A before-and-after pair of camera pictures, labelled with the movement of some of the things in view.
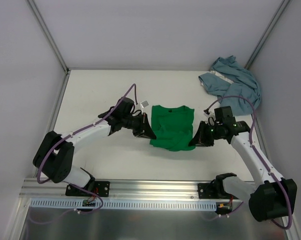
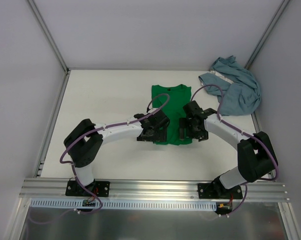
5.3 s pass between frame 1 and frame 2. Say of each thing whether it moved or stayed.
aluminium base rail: stayed
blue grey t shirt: stayed
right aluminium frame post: stayed
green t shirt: moved
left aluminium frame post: stayed
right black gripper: moved
